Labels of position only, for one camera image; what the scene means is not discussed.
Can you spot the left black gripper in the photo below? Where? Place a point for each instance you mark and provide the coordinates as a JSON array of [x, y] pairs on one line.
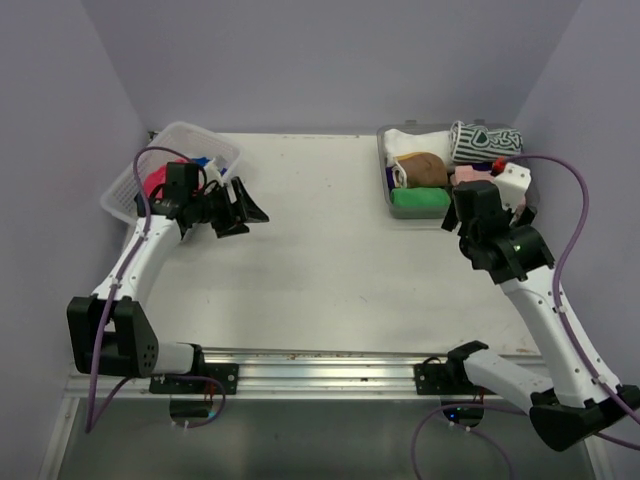
[[235, 216]]

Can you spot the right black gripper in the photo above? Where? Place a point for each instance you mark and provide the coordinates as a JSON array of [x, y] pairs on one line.
[[525, 217]]

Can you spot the green white striped towel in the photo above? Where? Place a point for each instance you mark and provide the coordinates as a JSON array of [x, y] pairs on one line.
[[474, 143]]

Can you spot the yellow brown towel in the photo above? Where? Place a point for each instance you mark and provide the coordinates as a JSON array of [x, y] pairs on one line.
[[420, 169]]

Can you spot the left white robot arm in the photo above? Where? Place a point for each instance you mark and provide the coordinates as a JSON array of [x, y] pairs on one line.
[[110, 332]]

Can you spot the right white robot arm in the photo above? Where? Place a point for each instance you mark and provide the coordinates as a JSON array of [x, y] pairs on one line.
[[579, 397]]

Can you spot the blue towel in basket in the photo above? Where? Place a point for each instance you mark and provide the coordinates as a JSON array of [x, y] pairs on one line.
[[202, 161]]

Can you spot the grey plastic tray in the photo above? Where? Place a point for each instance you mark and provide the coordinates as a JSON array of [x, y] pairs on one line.
[[416, 128]]

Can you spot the purple rolled towel back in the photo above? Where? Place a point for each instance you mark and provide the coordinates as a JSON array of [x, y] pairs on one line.
[[481, 166]]

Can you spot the purple rolled towel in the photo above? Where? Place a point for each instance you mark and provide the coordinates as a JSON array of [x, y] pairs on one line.
[[390, 178], [481, 166]]

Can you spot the pink rolled towel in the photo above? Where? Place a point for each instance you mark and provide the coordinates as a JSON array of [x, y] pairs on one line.
[[465, 174]]

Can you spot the pink towel in basket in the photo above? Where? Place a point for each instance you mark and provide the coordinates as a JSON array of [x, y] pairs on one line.
[[154, 179]]

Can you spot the green rolled towel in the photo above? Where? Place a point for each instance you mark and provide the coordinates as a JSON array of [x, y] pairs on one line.
[[420, 198]]

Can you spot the purple rolled towel front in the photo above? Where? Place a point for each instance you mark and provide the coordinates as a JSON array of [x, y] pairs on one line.
[[390, 178]]

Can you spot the white rolled towel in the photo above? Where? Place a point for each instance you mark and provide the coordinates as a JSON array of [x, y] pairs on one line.
[[398, 145]]

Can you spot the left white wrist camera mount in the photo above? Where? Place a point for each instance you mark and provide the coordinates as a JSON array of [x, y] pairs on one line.
[[215, 167]]

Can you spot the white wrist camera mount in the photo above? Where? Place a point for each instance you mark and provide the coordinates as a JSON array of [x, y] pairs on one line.
[[215, 167], [512, 181]]

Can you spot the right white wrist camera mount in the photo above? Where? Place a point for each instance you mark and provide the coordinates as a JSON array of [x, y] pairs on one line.
[[512, 181]]

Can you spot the aluminium mounting rail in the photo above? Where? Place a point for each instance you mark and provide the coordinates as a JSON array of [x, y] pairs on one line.
[[322, 375]]

